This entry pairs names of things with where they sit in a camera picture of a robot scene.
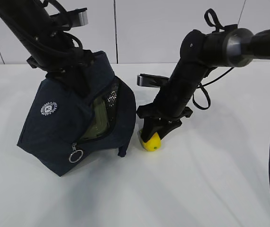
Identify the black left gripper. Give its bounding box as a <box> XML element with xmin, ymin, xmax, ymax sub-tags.
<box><xmin>27</xmin><ymin>48</ymin><xmax>95</xmax><ymax>97</ymax></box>

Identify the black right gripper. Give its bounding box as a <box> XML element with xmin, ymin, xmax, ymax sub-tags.
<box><xmin>136</xmin><ymin>105</ymin><xmax>193</xmax><ymax>140</ymax></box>

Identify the yellow lemon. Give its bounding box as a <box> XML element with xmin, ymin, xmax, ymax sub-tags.
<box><xmin>138</xmin><ymin>129</ymin><xmax>161</xmax><ymax>152</ymax></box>

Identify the navy blue lunch bag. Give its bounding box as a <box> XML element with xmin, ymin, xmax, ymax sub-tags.
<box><xmin>17</xmin><ymin>51</ymin><xmax>136</xmax><ymax>176</ymax></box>

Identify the green lidded glass container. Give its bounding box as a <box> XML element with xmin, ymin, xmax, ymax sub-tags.
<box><xmin>81</xmin><ymin>97</ymin><xmax>108</xmax><ymax>140</ymax></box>

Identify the silver zipper pull ring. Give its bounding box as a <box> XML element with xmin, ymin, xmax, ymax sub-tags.
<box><xmin>68</xmin><ymin>142</ymin><xmax>84</xmax><ymax>163</ymax></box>

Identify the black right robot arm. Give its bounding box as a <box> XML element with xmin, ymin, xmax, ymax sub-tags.
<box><xmin>136</xmin><ymin>28</ymin><xmax>270</xmax><ymax>142</ymax></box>

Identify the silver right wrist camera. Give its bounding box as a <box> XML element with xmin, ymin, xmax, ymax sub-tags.
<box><xmin>137</xmin><ymin>74</ymin><xmax>169</xmax><ymax>87</ymax></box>

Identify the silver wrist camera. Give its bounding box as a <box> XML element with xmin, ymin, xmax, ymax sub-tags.
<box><xmin>137</xmin><ymin>74</ymin><xmax>169</xmax><ymax>87</ymax></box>
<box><xmin>50</xmin><ymin>8</ymin><xmax>88</xmax><ymax>29</ymax></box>

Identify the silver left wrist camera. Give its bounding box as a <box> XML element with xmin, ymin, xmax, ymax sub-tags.
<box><xmin>50</xmin><ymin>8</ymin><xmax>88</xmax><ymax>29</ymax></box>

